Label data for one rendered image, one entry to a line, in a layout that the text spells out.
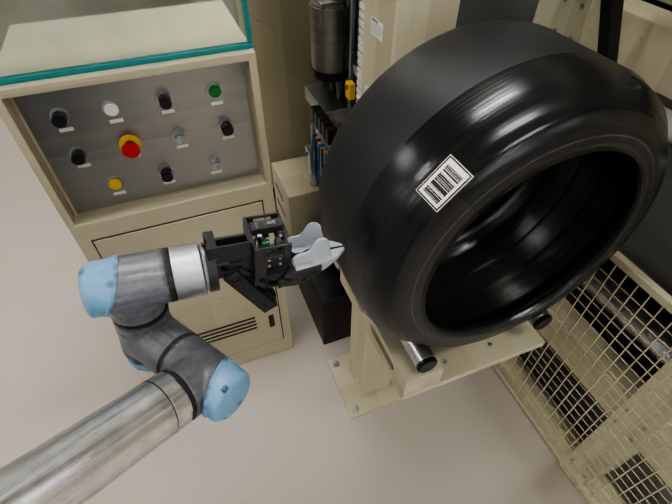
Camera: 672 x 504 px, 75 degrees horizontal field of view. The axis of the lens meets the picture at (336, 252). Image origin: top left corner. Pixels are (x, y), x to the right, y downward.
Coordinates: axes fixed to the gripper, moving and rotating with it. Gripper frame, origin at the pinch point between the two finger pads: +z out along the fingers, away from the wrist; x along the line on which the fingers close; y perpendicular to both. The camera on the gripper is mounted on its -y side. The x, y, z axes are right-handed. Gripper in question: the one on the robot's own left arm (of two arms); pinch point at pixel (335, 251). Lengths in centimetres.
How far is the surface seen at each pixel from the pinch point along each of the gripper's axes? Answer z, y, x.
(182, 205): -20, -32, 58
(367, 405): 34, -114, 21
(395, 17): 18.2, 26.1, 26.3
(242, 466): -16, -120, 17
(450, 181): 8.9, 19.1, -10.0
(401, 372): 14.3, -29.9, -8.8
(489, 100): 15.2, 26.5, -4.9
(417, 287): 8.1, 1.6, -11.5
